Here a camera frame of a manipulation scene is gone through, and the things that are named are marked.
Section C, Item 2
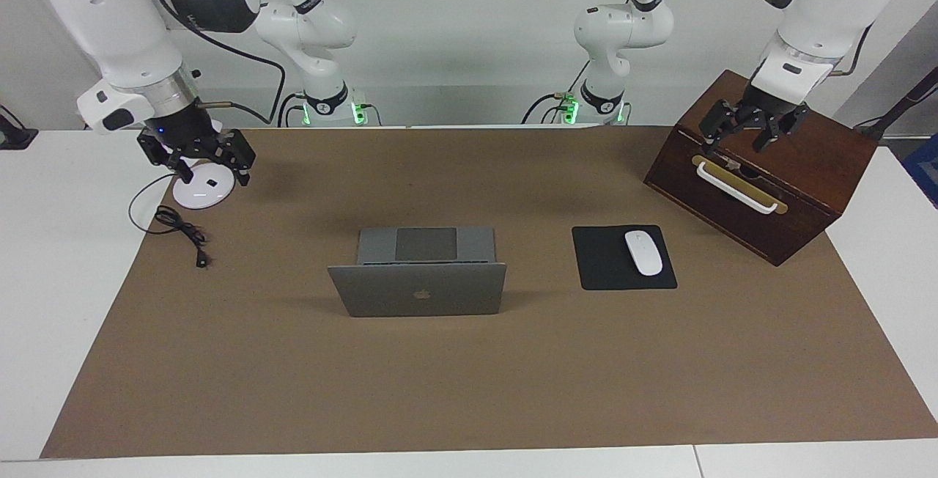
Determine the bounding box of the grey Apple laptop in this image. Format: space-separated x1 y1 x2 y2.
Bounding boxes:
327 227 508 319

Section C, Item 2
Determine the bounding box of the white desk lamp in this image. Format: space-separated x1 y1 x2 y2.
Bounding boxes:
171 158 237 210

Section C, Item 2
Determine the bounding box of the dark wooden box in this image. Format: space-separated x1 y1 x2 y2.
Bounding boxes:
643 70 879 268

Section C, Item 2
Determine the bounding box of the white computer mouse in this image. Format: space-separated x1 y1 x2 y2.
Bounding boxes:
624 230 665 277

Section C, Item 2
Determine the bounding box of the black stand pole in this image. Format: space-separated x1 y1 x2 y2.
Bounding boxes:
853 66 938 144

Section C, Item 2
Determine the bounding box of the black mouse pad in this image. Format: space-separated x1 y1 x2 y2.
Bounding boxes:
572 225 679 292

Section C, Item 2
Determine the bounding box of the blue floor object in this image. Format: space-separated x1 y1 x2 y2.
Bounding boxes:
901 133 938 210

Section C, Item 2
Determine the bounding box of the brown table mat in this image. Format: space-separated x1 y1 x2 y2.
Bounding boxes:
40 126 938 460

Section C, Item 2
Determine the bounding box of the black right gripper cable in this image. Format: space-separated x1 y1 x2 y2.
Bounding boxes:
151 0 288 128

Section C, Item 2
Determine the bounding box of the white box handle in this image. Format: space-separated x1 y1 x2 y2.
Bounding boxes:
694 161 780 214

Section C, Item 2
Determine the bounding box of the black lamp power cable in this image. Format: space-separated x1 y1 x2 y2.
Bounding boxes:
128 173 213 271

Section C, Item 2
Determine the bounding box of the brass handle plate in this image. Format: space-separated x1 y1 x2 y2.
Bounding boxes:
690 155 789 216

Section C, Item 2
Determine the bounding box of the black right arm base cable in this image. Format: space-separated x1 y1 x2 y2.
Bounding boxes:
276 92 310 128

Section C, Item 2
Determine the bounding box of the black arm base cable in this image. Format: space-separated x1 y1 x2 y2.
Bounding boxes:
521 60 588 126
276 92 310 128

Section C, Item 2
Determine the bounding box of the black left arm base cable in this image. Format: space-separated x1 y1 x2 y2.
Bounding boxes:
521 60 588 126

